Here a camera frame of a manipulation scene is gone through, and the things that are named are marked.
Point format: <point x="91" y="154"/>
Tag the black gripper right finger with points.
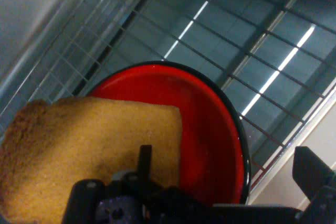
<point x="312" y="174"/>

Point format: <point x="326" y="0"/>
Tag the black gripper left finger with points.
<point x="145" y="161"/>

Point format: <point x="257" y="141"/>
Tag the brown bread slice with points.
<point x="78" y="142"/>

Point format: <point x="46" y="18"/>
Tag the red bowl with black rim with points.
<point x="207" y="129"/>

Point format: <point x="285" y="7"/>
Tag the cream white toaster oven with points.
<point x="26" y="11"/>

